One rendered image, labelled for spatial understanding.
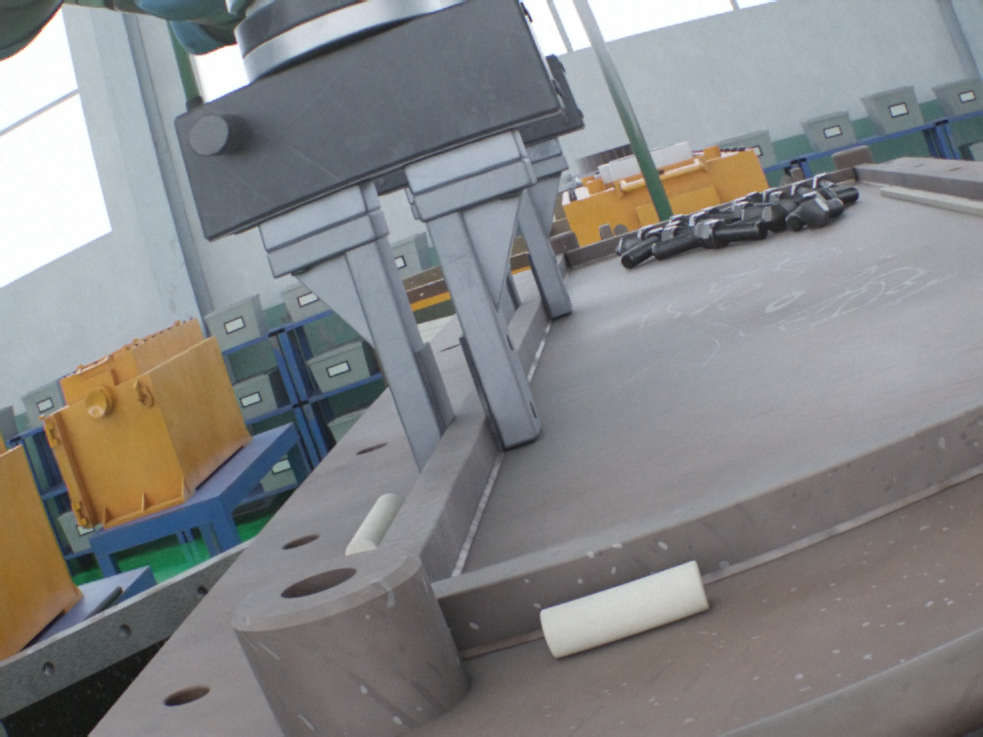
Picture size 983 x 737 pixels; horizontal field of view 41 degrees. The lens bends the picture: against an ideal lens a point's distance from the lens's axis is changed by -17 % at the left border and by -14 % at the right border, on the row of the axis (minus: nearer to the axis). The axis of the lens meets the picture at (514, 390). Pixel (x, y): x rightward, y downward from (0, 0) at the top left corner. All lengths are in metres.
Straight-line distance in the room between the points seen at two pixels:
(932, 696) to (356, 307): 0.37
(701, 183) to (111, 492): 4.07
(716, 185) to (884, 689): 3.05
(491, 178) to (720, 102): 9.31
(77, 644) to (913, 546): 1.03
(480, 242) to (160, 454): 6.06
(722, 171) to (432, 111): 2.73
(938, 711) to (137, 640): 1.12
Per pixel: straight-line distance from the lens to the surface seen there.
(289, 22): 0.49
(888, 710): 0.17
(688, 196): 3.14
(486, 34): 0.49
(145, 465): 6.58
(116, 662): 1.25
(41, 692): 1.22
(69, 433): 6.70
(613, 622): 0.27
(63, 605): 4.84
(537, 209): 0.87
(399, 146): 0.49
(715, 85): 9.80
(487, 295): 0.50
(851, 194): 1.04
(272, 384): 9.21
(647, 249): 1.06
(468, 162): 0.50
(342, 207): 0.50
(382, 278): 0.50
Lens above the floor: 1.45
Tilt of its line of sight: 8 degrees down
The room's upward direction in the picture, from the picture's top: 19 degrees counter-clockwise
